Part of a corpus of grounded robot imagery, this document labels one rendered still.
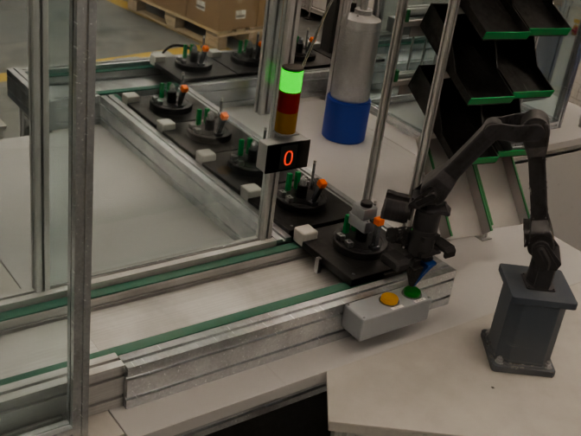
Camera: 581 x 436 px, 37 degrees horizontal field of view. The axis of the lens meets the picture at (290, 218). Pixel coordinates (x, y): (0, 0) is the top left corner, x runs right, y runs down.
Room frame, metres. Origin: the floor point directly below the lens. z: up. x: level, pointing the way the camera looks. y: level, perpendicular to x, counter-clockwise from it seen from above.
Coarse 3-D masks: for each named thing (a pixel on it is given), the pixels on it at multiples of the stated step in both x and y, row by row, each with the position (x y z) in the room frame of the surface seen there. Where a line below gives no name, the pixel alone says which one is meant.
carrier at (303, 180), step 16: (288, 176) 2.13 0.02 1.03; (304, 176) 2.11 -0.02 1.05; (288, 192) 2.12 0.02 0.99; (304, 192) 2.10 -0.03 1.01; (288, 208) 2.05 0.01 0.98; (304, 208) 2.04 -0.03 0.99; (320, 208) 2.07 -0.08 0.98; (336, 208) 2.11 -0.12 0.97; (288, 224) 1.98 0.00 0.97; (304, 224) 1.99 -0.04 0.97; (320, 224) 2.01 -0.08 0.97
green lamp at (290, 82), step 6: (282, 72) 1.88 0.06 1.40; (288, 72) 1.86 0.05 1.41; (300, 72) 1.87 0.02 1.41; (282, 78) 1.87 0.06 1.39; (288, 78) 1.86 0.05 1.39; (294, 78) 1.86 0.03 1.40; (300, 78) 1.87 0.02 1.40; (282, 84) 1.87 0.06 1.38; (288, 84) 1.86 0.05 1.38; (294, 84) 1.86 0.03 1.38; (300, 84) 1.88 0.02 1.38; (282, 90) 1.87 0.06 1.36; (288, 90) 1.86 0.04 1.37; (294, 90) 1.86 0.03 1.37; (300, 90) 1.88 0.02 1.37
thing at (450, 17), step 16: (400, 0) 2.20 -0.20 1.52; (400, 16) 2.19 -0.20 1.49; (448, 16) 2.07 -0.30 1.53; (400, 32) 2.20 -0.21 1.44; (448, 32) 2.06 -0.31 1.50; (448, 48) 2.07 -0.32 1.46; (384, 80) 2.20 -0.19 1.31; (432, 80) 2.07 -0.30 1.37; (384, 96) 2.19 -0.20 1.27; (432, 96) 2.06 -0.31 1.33; (384, 112) 2.19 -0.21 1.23; (432, 112) 2.06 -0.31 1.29; (384, 128) 2.20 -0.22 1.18; (432, 128) 2.07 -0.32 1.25; (416, 160) 2.07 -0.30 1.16; (368, 176) 2.20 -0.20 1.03; (416, 176) 2.06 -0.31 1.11; (368, 192) 2.19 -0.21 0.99
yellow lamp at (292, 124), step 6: (276, 114) 1.88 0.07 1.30; (282, 114) 1.86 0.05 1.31; (288, 114) 1.86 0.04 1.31; (294, 114) 1.87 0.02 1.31; (276, 120) 1.88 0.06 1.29; (282, 120) 1.86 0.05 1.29; (288, 120) 1.86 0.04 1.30; (294, 120) 1.87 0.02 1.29; (276, 126) 1.87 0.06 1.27; (282, 126) 1.86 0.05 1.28; (288, 126) 1.86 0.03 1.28; (294, 126) 1.87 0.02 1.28; (282, 132) 1.86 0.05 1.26; (288, 132) 1.86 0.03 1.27; (294, 132) 1.88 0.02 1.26
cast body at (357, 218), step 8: (368, 200) 1.93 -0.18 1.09; (352, 208) 1.92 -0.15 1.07; (360, 208) 1.90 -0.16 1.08; (368, 208) 1.90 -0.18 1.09; (376, 208) 1.91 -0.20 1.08; (352, 216) 1.92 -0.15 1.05; (360, 216) 1.90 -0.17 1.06; (368, 216) 1.90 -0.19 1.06; (352, 224) 1.91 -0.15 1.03; (360, 224) 1.89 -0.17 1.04; (368, 224) 1.88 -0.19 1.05; (368, 232) 1.89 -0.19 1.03
